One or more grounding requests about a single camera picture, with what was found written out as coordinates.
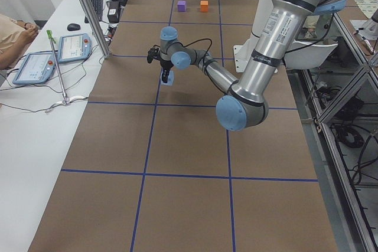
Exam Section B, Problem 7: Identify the orange foam block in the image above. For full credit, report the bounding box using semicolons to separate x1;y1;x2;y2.
200;0;208;12

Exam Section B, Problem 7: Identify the far blue teach pendant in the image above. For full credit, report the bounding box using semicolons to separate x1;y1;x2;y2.
57;33;92;64

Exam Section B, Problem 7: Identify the near blue teach pendant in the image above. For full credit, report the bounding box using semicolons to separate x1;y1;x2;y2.
12;52;55;85

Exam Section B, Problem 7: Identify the brown paper table cover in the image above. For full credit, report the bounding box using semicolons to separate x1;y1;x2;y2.
30;0;337;251

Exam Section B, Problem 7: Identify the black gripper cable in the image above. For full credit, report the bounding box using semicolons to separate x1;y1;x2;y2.
180;38;214;70

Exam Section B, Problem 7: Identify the aluminium frame post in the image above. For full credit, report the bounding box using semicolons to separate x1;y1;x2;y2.
79;0;110;59

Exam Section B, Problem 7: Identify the blue teach pendant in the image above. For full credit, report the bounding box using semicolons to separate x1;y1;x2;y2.
12;52;55;85
57;33;92;64

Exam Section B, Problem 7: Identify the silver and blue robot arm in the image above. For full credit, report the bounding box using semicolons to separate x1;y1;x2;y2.
148;0;347;131

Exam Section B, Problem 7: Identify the person's hand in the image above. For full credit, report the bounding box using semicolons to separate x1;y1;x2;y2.
17;27;38;45

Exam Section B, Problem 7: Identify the metal rod stand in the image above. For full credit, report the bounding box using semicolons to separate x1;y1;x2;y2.
44;30;88;113

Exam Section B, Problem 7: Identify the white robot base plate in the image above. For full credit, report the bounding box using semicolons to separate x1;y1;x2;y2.
233;45;253;73

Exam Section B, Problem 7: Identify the white chair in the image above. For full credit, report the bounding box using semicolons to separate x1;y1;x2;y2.
283;40;338;70

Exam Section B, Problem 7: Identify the black power adapter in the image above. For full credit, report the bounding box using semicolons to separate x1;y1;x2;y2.
107;1;120;23

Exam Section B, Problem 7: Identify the black keyboard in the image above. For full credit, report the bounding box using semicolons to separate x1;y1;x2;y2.
90;0;103;21

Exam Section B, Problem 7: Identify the black computer mouse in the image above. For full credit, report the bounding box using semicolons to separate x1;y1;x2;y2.
67;23;81;31

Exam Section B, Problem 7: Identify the purple foam block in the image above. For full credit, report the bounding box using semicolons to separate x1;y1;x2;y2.
177;0;186;12

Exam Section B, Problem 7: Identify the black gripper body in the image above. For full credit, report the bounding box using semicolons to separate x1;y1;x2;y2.
159;59;174;71

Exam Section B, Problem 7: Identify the light blue foam block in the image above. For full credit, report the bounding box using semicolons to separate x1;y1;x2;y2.
160;71;174;86

